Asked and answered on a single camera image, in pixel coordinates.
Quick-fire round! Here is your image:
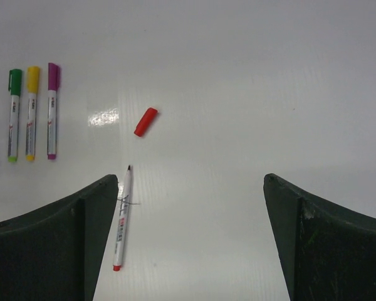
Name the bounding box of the green pen cap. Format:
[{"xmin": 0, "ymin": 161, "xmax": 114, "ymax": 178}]
[{"xmin": 8, "ymin": 69, "xmax": 23, "ymax": 97}]

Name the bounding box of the red-end white marker pen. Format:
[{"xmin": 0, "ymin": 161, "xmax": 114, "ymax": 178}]
[{"xmin": 113, "ymin": 165, "xmax": 132, "ymax": 272}]

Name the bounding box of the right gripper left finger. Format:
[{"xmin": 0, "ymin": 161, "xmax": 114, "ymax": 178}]
[{"xmin": 0, "ymin": 174, "xmax": 118, "ymax": 300}]

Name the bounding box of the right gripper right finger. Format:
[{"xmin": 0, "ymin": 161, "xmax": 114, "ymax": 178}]
[{"xmin": 263, "ymin": 174, "xmax": 376, "ymax": 300}]

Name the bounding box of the red pen cap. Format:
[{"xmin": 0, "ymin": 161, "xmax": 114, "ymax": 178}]
[{"xmin": 134, "ymin": 107, "xmax": 159, "ymax": 137}]

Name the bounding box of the yellow-end white marker pen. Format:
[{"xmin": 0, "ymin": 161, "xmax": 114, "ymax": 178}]
[{"xmin": 25, "ymin": 65, "xmax": 41, "ymax": 162}]

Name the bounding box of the purple pen cap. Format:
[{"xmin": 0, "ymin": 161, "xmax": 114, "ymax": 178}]
[{"xmin": 48, "ymin": 63, "xmax": 61, "ymax": 91}]

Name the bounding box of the yellow pen cap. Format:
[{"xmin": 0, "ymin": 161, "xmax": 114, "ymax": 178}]
[{"xmin": 27, "ymin": 66, "xmax": 40, "ymax": 94}]

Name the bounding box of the thin wire scrap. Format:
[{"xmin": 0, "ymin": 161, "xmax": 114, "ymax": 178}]
[{"xmin": 117, "ymin": 194, "xmax": 140, "ymax": 205}]

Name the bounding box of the green-end white marker pen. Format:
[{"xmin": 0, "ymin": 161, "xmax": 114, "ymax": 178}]
[{"xmin": 7, "ymin": 68, "xmax": 23, "ymax": 163}]

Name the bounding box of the purple-end white marker pen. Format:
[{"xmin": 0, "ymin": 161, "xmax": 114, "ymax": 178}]
[{"xmin": 46, "ymin": 62, "xmax": 62, "ymax": 161}]

